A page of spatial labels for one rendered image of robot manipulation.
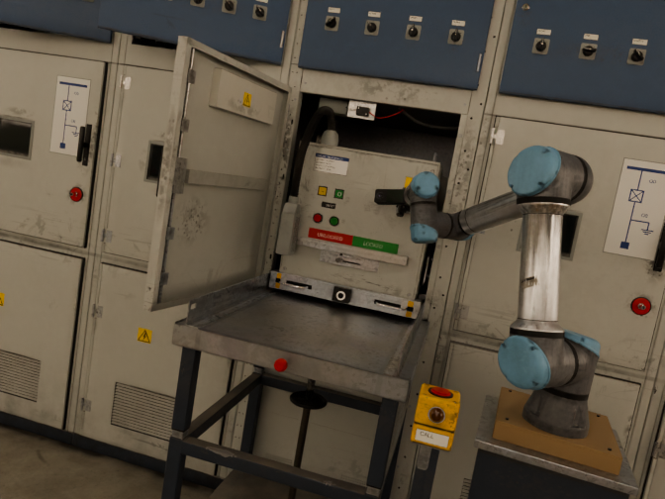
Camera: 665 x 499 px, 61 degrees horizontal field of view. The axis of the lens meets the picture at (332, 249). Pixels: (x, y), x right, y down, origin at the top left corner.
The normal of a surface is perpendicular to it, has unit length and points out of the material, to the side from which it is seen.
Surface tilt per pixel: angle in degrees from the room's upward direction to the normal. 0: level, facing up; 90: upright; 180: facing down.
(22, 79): 90
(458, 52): 90
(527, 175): 82
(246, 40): 90
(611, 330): 90
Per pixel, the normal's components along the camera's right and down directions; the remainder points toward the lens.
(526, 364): -0.81, 0.06
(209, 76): 0.92, 0.20
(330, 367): -0.23, 0.08
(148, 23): 0.15, 0.15
